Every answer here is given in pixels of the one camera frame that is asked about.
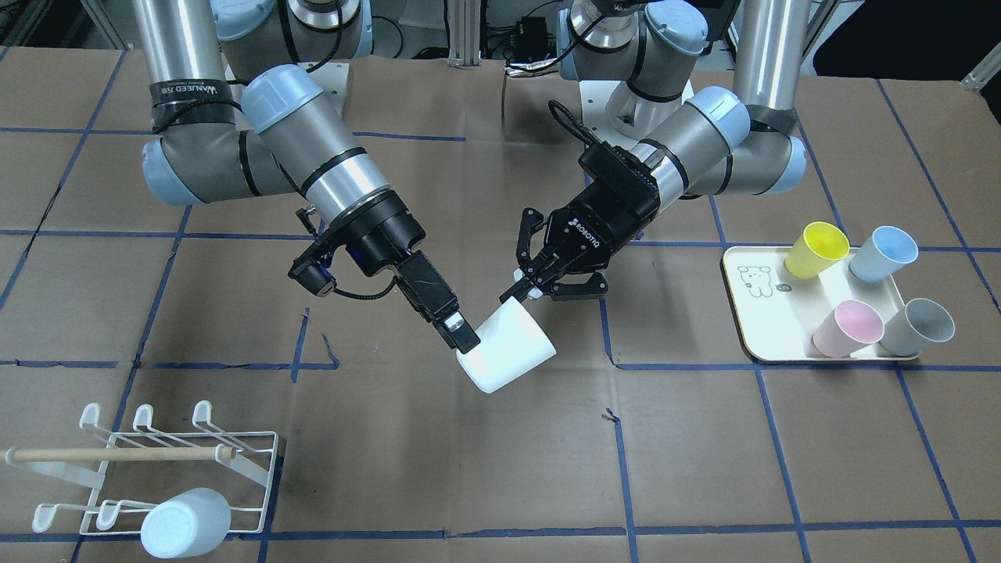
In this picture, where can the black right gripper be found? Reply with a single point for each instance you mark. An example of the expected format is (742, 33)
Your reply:
(389, 237)

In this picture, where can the cream serving tray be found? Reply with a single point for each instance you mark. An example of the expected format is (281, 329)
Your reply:
(777, 313)

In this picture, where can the grey plastic cup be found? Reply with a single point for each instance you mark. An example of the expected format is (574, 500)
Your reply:
(920, 324)

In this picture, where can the aluminium frame post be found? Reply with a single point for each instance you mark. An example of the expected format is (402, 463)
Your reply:
(464, 23)

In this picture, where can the white wire cup rack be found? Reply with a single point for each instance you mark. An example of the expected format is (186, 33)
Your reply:
(129, 472)

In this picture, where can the pink plastic cup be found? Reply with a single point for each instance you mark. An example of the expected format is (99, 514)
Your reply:
(850, 326)

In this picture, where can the cream plastic cup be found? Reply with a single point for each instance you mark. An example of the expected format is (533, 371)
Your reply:
(511, 344)

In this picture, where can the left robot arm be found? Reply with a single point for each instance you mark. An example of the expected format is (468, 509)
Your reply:
(718, 141)

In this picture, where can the light blue plastic cup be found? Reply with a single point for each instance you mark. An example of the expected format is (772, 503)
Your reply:
(190, 524)

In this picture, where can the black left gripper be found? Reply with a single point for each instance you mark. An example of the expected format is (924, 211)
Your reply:
(580, 232)

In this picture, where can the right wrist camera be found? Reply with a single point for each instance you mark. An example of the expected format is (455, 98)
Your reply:
(315, 278)

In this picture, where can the yellow plastic cup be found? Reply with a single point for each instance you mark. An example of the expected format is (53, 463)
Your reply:
(818, 247)

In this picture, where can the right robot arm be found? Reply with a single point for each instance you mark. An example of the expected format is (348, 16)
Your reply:
(238, 113)

